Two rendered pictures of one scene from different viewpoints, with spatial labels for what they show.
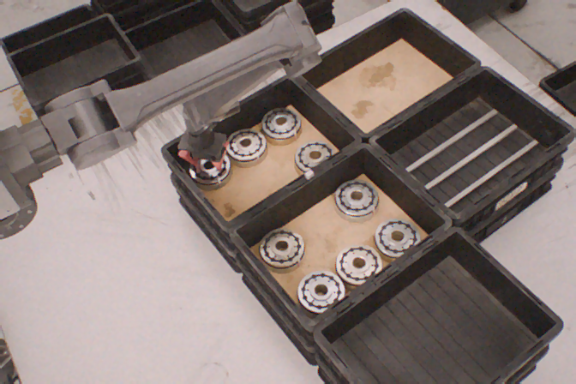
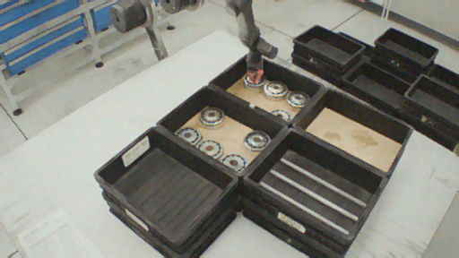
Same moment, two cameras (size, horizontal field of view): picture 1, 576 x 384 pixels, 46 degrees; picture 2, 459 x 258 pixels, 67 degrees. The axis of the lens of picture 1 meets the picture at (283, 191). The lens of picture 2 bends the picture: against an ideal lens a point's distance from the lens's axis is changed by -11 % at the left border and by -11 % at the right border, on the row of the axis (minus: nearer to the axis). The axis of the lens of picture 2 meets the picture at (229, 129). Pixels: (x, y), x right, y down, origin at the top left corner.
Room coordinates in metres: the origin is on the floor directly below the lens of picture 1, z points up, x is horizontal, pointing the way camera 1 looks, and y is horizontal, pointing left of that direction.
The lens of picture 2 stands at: (0.45, -1.06, 1.91)
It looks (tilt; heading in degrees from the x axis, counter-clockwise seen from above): 45 degrees down; 69
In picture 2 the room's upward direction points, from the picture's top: straight up
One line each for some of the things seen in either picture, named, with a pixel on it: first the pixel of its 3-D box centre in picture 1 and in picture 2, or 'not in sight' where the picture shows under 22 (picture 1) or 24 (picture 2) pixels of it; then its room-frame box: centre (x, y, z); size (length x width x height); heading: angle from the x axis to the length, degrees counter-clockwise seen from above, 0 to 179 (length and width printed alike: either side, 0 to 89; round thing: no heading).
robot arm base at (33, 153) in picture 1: (24, 153); not in sight; (0.63, 0.36, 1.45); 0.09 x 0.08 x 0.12; 26
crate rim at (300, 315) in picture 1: (339, 229); (220, 127); (0.78, -0.11, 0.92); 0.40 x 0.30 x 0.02; 121
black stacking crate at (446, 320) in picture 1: (434, 340); (165, 188); (0.52, -0.27, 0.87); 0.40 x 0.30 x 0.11; 121
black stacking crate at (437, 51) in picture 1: (385, 85); (351, 138); (1.24, -0.30, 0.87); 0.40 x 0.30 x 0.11; 121
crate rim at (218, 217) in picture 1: (261, 147); (267, 86); (1.04, 0.04, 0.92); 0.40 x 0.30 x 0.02; 121
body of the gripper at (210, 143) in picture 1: (201, 135); (255, 56); (1.04, 0.18, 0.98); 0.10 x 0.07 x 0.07; 68
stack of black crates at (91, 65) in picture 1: (92, 101); (324, 70); (1.81, 0.68, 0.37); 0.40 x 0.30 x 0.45; 116
